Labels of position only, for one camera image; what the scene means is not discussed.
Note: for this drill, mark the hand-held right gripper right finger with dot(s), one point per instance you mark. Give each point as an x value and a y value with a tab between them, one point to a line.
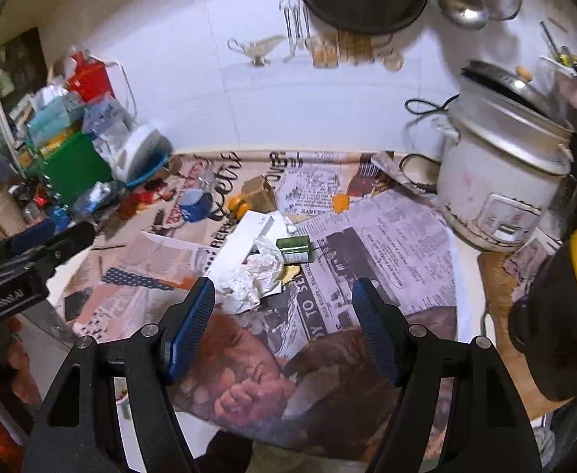
372	320

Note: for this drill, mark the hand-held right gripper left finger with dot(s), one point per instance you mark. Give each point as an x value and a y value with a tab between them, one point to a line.
194	320

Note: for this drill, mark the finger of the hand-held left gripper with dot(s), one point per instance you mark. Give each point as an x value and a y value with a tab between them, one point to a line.
32	236
71	244

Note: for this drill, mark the white paper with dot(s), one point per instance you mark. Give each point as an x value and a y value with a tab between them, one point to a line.
249	281

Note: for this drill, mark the blue and white cup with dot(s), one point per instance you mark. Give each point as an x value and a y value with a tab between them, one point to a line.
194	205

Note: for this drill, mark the small brown cardboard box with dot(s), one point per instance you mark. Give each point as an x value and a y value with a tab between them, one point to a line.
259	193

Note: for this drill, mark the black and white newspaper sheet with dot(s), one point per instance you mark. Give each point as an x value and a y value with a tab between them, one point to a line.
396	256

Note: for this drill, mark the green box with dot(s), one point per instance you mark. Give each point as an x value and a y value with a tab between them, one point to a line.
74	167

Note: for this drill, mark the colour printed newspaper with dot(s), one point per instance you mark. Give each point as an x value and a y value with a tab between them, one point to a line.
268	369

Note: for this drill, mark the flat white paper card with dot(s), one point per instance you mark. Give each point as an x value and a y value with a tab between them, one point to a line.
239	241

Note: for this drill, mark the yellow peel piece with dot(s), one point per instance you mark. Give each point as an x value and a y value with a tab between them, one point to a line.
291	273

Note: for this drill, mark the white and blue bowl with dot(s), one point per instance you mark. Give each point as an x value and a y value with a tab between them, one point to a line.
143	152

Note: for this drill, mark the orange peel piece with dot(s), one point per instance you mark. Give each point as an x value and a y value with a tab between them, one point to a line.
341	203

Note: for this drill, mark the light blue tissue box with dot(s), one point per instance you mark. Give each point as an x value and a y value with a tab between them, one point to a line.
54	116

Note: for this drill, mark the clear plastic bag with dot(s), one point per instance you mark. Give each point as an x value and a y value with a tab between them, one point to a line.
108	125

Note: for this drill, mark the wooden cutting board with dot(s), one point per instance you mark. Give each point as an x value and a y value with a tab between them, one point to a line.
497	295

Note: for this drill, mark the white rice cooker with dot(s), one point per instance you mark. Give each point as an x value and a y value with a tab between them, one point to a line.
495	177

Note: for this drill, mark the black pot with yellow lid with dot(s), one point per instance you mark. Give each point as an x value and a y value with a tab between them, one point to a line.
564	325

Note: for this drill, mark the steel ladle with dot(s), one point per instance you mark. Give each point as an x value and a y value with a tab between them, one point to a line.
463	15

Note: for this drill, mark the bundle of kitchen utensils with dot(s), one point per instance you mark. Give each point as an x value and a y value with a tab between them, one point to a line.
571	59

